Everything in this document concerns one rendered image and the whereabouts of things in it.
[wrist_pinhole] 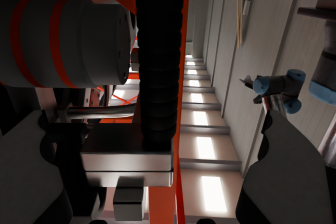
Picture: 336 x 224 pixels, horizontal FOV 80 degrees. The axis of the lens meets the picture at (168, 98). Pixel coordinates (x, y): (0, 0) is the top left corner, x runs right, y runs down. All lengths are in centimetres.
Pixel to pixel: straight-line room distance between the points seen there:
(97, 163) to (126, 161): 3
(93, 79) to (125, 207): 19
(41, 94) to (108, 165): 24
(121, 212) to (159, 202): 112
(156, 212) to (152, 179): 121
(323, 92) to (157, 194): 96
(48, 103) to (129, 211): 28
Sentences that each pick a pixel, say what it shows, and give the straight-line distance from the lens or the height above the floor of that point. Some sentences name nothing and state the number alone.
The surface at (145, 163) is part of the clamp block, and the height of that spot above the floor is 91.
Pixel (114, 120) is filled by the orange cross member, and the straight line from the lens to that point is 338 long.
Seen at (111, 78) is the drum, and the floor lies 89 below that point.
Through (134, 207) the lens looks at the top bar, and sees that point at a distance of 23.
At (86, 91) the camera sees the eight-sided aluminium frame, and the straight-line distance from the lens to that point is 60.
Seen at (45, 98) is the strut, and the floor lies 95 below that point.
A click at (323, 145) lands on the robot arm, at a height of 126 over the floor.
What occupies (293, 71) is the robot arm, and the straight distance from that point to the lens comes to 103.
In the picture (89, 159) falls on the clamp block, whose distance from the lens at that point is 21.
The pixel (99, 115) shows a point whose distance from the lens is 45.
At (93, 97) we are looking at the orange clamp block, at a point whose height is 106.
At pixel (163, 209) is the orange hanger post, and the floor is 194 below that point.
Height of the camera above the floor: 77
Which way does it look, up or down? 28 degrees up
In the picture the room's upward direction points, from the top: 178 degrees counter-clockwise
